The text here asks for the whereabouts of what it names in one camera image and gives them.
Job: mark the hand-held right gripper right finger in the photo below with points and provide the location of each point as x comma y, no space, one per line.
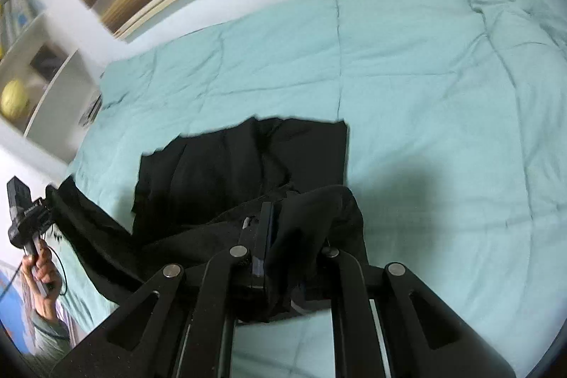
343,276

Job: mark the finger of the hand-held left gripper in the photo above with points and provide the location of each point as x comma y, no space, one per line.
48,212

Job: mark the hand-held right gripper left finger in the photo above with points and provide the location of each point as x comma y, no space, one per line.
266,240

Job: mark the black hooded jacket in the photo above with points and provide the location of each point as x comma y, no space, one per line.
243,161

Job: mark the person's left forearm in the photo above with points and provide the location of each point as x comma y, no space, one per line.
51,338

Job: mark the person's left hand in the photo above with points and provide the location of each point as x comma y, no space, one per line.
42,300

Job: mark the yellow ball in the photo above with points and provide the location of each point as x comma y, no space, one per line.
14,97

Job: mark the white shelf unit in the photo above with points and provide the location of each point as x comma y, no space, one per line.
57,94

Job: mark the dark box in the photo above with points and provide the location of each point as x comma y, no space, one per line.
46,63

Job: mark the row of upright books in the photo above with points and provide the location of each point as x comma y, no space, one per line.
15,12

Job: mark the teal quilted blanket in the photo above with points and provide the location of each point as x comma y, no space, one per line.
443,94

